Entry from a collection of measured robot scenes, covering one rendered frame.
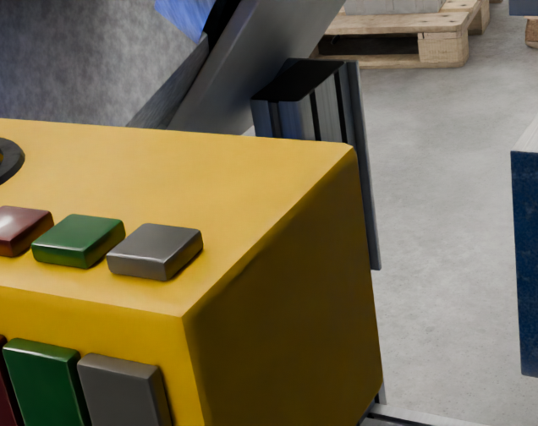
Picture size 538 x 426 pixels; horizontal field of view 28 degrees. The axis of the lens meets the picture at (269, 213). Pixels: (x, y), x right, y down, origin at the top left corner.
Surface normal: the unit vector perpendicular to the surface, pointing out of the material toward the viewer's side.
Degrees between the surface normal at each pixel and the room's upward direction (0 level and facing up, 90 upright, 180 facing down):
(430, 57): 90
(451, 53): 90
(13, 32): 55
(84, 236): 0
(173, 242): 0
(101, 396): 90
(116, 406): 90
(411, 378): 0
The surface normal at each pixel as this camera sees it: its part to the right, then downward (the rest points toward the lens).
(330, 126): 0.87, 0.10
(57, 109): 0.02, -0.15
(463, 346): -0.15, -0.88
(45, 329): -0.47, 0.45
